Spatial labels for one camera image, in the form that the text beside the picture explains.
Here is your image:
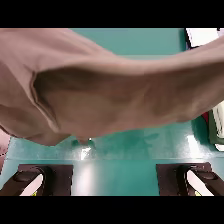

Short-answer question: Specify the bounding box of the pink-brown shirt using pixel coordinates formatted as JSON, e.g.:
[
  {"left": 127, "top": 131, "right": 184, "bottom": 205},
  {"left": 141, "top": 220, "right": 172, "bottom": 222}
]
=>
[{"left": 0, "top": 28, "right": 224, "bottom": 147}]

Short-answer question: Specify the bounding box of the white garment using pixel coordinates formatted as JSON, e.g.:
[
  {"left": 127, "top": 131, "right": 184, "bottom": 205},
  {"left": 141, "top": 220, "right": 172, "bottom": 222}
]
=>
[{"left": 211, "top": 101, "right": 224, "bottom": 140}]

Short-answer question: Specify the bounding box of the red garment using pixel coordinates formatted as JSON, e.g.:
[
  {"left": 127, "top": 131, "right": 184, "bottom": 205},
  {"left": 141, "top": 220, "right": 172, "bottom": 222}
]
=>
[{"left": 201, "top": 111, "right": 210, "bottom": 124}]

